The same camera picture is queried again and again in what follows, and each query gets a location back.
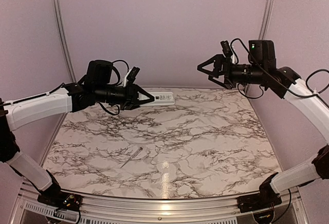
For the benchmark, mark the small clear-handled screwdriver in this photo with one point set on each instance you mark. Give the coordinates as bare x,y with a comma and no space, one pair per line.
132,156

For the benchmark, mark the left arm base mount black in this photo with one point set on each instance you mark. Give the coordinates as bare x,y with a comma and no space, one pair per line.
64,200

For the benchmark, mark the right aluminium corner post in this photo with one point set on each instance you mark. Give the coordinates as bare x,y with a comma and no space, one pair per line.
266,18

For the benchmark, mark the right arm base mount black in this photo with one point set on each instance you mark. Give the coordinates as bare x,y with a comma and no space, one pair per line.
258,201

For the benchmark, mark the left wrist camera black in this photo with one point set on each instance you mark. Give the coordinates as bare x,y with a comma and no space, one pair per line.
132,74

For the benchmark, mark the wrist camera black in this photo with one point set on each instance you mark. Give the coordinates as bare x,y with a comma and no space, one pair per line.
132,74
226,49

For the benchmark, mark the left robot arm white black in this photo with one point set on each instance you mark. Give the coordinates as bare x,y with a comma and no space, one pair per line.
100,85

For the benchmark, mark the aluminium corner post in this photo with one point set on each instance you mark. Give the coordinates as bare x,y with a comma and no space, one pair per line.
63,40
266,18

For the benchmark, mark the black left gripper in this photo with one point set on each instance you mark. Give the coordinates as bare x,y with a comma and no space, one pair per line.
131,100

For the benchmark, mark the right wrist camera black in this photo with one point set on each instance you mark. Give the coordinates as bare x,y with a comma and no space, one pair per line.
226,49

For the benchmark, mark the left aluminium corner post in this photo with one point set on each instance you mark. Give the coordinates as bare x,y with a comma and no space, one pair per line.
63,40

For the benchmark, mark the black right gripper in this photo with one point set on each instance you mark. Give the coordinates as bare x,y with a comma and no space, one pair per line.
220,60

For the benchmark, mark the white remote control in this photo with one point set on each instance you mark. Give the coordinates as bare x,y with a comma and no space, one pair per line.
161,99

